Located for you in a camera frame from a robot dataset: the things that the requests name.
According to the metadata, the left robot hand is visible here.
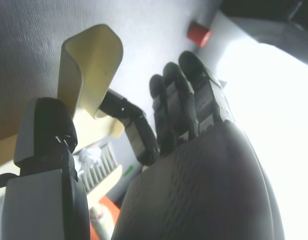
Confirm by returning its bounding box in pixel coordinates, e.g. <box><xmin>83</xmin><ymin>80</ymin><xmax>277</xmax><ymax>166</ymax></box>
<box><xmin>1</xmin><ymin>50</ymin><xmax>286</xmax><ymax>240</ymax></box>

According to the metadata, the cream brush with red handle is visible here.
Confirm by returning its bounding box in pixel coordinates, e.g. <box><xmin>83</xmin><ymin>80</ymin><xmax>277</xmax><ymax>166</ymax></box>
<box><xmin>77</xmin><ymin>141</ymin><xmax>124</xmax><ymax>240</ymax></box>

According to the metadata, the cream plastic dustpan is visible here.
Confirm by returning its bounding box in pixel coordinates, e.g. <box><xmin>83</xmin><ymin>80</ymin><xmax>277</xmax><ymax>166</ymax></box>
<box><xmin>0</xmin><ymin>23</ymin><xmax>127</xmax><ymax>161</ymax></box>

